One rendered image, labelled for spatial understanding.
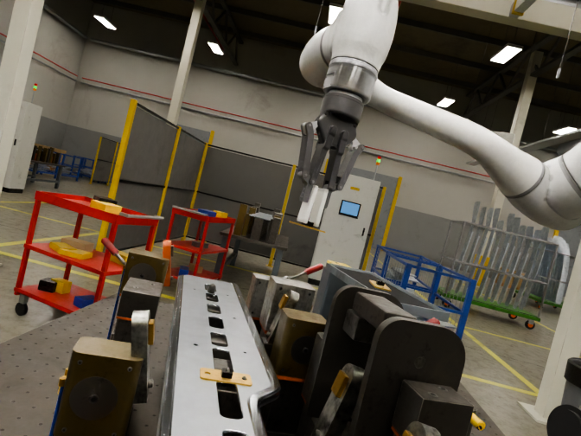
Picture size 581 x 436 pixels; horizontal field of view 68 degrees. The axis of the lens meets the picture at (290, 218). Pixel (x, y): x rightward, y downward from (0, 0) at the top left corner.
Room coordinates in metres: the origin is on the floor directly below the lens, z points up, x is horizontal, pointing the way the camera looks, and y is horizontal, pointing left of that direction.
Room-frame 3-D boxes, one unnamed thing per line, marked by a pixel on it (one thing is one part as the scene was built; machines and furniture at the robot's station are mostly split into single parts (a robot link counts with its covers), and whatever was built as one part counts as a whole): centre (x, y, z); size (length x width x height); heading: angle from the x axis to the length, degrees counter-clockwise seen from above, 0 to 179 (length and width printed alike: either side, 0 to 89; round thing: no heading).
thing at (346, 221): (7.64, -0.96, 1.22); 0.80 x 0.54 x 2.45; 87
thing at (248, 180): (8.26, 0.16, 1.00); 3.64 x 0.14 x 2.00; 87
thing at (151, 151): (6.65, 1.99, 1.00); 3.44 x 0.14 x 2.00; 177
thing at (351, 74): (0.80, -0.04, 1.53); 0.09 x 0.09 x 0.06
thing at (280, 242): (6.52, 0.40, 0.57); 1.86 x 0.90 x 1.14; 0
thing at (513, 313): (9.00, -4.33, 0.89); 1.90 x 1.00 x 1.77; 85
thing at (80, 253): (3.20, 1.38, 0.49); 0.81 x 0.46 x 0.98; 71
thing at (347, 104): (0.79, -0.04, 1.46); 0.08 x 0.07 x 0.09; 116
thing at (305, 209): (0.78, -0.02, 1.30); 0.03 x 0.01 x 0.07; 26
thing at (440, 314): (0.99, -0.23, 1.16); 0.37 x 0.14 x 0.02; 14
